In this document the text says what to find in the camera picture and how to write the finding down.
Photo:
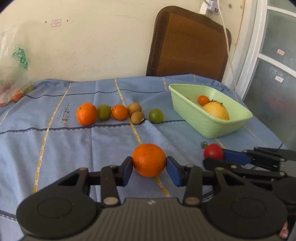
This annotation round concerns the red cherry tomato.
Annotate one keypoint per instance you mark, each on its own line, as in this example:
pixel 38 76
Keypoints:
pixel 213 151

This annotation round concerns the small wall sticker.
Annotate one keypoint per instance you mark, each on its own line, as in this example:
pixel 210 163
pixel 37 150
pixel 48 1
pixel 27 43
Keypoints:
pixel 56 23

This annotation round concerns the bagged orange tomato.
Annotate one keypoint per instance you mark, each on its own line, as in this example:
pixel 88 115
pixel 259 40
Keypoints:
pixel 17 96

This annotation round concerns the white glass sticker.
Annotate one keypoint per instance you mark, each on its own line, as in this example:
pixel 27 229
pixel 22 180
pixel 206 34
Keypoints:
pixel 279 79

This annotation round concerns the small metal object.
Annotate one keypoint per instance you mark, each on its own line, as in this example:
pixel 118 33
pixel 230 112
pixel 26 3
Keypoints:
pixel 204 145

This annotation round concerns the brown cushioned chair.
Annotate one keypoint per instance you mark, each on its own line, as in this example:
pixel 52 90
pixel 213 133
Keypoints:
pixel 187 46

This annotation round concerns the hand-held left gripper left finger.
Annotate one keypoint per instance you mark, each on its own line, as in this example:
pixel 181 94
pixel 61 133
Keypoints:
pixel 127 172

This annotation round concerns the white power strip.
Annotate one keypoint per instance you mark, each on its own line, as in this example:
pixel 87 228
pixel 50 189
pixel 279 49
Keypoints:
pixel 209 7

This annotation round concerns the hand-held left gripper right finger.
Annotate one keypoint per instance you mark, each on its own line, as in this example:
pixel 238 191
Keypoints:
pixel 173 172

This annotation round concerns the bagged green tomato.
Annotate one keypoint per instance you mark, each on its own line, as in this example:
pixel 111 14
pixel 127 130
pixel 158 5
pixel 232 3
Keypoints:
pixel 29 89

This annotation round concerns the large orange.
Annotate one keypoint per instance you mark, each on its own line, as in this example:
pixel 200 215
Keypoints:
pixel 86 114
pixel 149 160

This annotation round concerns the person's right hand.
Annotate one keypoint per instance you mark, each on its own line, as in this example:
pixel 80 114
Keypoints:
pixel 284 230

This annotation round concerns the blue checked tablecloth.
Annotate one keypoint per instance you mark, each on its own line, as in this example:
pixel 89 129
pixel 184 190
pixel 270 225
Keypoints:
pixel 81 148

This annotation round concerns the brown longan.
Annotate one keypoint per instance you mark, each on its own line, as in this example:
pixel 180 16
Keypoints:
pixel 134 109
pixel 137 117

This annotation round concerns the clear plastic bag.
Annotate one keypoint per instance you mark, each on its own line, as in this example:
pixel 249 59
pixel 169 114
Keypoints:
pixel 13 64

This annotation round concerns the light green plastic basket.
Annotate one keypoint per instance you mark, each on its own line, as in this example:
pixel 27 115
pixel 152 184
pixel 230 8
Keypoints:
pixel 205 126

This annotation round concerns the red glass sticker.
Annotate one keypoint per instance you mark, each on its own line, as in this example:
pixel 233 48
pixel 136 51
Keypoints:
pixel 280 52

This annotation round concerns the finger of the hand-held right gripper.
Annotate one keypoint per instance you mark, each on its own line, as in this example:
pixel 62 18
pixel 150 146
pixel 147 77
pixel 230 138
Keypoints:
pixel 222 165
pixel 235 157

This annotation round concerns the white framed glass door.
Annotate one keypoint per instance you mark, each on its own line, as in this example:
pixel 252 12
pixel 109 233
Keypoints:
pixel 272 97

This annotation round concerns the large yellow citrus fruit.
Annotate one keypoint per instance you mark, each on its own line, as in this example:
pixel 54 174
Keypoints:
pixel 216 111

